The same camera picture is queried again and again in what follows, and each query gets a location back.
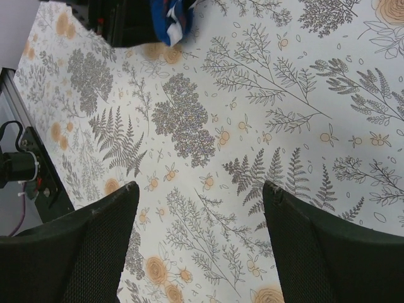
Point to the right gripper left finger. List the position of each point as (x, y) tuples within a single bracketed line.
[(78, 257)]

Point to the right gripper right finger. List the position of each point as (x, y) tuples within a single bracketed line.
[(322, 258)]

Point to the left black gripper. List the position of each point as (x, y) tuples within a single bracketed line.
[(120, 23)]

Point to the blue patterned trousers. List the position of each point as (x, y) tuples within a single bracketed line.
[(172, 19)]

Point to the floral table mat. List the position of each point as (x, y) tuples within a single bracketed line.
[(306, 94)]

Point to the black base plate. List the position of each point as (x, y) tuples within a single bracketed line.
[(46, 189)]

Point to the aluminium rail frame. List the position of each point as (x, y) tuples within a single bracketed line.
[(13, 107)]

